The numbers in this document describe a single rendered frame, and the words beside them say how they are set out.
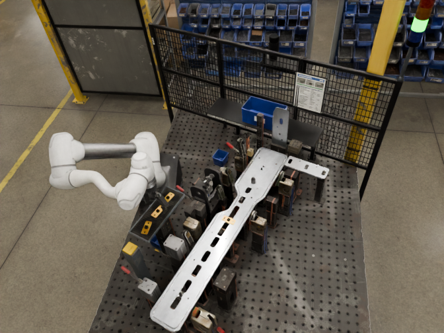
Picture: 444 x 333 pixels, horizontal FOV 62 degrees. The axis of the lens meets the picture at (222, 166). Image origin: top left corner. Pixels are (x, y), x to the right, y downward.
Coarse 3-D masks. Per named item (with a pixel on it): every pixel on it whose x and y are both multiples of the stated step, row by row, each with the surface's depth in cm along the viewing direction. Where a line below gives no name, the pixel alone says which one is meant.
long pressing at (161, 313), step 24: (264, 168) 252; (240, 192) 240; (264, 192) 238; (216, 216) 228; (240, 216) 227; (192, 264) 208; (216, 264) 207; (168, 288) 199; (192, 288) 198; (168, 312) 191
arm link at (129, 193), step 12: (72, 180) 201; (84, 180) 200; (96, 180) 191; (132, 180) 174; (144, 180) 177; (108, 192) 180; (120, 192) 171; (132, 192) 170; (144, 192) 177; (120, 204) 170; (132, 204) 170
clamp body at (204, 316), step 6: (204, 312) 183; (192, 318) 182; (198, 318) 181; (204, 318) 181; (198, 324) 182; (204, 324) 179; (210, 324) 179; (198, 330) 192; (204, 330) 186; (210, 330) 181; (216, 330) 197
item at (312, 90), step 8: (296, 72) 249; (296, 80) 254; (304, 80) 251; (312, 80) 247; (320, 80) 244; (296, 88) 259; (304, 88) 255; (312, 88) 252; (320, 88) 248; (304, 96) 260; (312, 96) 257; (320, 96) 253; (296, 104) 269; (304, 104) 265; (312, 104) 261; (320, 104) 258; (320, 112) 262
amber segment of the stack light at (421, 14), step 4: (420, 8) 184; (432, 8) 184; (416, 12) 188; (420, 12) 185; (424, 12) 184; (428, 12) 184; (416, 16) 188; (420, 16) 186; (424, 16) 186; (428, 16) 186
